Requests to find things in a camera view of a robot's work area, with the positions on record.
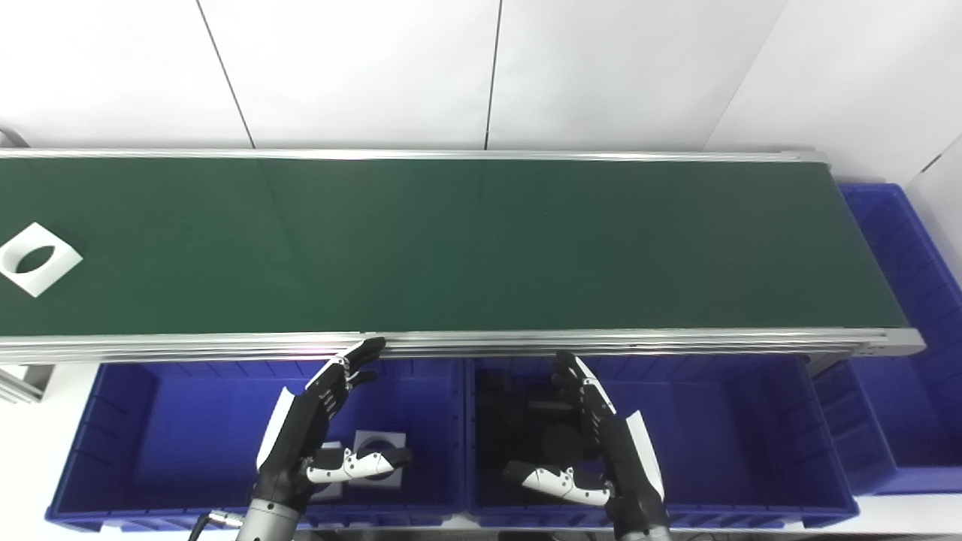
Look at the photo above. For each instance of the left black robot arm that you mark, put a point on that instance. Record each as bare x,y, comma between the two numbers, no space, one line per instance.
267,522

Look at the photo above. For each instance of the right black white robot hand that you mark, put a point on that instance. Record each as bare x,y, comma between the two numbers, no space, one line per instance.
627,466

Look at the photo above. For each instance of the blue bin with white parts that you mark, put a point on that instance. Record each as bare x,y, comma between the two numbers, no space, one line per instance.
188,436

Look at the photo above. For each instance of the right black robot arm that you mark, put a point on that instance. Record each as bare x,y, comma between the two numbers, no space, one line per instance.
645,535

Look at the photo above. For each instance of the empty blue plastic bin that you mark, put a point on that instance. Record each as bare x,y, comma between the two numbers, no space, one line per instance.
902,248

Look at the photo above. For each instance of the aluminium conveyor support leg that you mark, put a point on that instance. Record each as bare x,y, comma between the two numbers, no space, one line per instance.
26,383

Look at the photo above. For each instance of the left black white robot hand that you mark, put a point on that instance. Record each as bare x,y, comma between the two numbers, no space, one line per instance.
301,428

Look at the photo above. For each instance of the green conveyor belt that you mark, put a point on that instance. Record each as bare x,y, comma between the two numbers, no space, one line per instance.
601,343
451,248

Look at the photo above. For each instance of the blue bin with black parts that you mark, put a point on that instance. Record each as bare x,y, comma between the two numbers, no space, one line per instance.
736,436

